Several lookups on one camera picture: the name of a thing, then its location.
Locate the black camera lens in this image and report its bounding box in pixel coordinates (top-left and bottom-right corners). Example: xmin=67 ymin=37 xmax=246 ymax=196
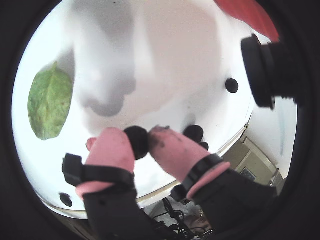
xmin=240 ymin=33 xmax=301 ymax=111

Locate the white mat sheet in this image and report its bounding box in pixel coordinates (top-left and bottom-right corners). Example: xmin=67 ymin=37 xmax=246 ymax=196
xmin=11 ymin=0 xmax=253 ymax=218

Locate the large green leaf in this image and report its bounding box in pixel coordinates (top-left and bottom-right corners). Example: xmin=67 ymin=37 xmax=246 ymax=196
xmin=27 ymin=61 xmax=74 ymax=141

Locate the red collapsible cup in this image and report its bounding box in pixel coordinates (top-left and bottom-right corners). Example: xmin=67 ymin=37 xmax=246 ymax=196
xmin=214 ymin=0 xmax=280 ymax=42

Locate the beige cardboard box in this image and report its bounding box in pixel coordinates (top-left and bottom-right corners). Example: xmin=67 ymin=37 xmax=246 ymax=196
xmin=219 ymin=136 xmax=286 ymax=186

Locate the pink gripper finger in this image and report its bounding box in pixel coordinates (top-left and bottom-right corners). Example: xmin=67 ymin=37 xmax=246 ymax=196
xmin=148 ymin=125 xmax=279 ymax=240
xmin=62 ymin=127 xmax=161 ymax=240

